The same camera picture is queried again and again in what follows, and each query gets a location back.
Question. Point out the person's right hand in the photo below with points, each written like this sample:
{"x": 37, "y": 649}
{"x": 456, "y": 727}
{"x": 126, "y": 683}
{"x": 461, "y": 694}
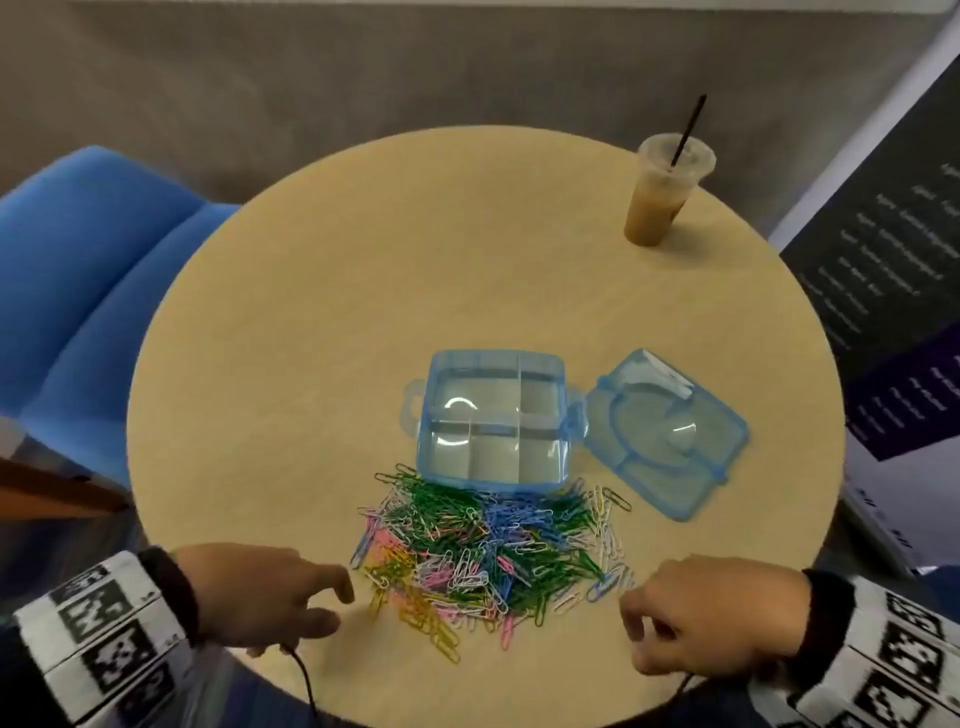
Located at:
{"x": 720, "y": 615}

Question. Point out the person's left hand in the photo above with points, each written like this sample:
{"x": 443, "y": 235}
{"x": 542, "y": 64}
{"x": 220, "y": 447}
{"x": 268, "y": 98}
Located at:
{"x": 255, "y": 597}

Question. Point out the pile of coloured paper clips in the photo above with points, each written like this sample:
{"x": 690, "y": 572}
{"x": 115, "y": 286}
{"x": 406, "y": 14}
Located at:
{"x": 480, "y": 563}

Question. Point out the blue compartment organizer box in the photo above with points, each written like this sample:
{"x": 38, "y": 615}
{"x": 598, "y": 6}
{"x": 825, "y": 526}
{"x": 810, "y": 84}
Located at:
{"x": 495, "y": 420}

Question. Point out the person's left forearm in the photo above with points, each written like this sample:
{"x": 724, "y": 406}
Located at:
{"x": 177, "y": 588}

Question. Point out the blue transparent box lid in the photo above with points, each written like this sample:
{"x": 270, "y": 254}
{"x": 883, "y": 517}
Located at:
{"x": 668, "y": 435}

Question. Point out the left wrist marker band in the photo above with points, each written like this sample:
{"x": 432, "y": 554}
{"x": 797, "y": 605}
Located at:
{"x": 98, "y": 630}

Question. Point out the wrist marker band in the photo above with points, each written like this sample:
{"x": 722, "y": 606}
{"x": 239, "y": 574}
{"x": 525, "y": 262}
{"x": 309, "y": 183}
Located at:
{"x": 98, "y": 630}
{"x": 900, "y": 660}

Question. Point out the right wrist marker band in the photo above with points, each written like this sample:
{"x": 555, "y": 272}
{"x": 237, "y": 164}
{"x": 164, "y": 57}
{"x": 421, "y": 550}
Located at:
{"x": 900, "y": 660}

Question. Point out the blue upholstered chair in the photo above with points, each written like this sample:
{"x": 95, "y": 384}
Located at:
{"x": 90, "y": 300}

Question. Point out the round wooden table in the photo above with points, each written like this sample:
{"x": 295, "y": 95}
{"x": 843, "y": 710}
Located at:
{"x": 375, "y": 270}

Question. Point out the standing poster banner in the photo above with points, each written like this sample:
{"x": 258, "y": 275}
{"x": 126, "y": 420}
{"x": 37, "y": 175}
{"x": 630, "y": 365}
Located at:
{"x": 900, "y": 315}

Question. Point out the iced coffee plastic cup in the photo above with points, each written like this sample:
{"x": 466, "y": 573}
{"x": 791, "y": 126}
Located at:
{"x": 657, "y": 203}

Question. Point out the black drinking straw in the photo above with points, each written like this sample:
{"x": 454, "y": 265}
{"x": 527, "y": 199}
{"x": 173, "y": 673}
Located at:
{"x": 690, "y": 128}

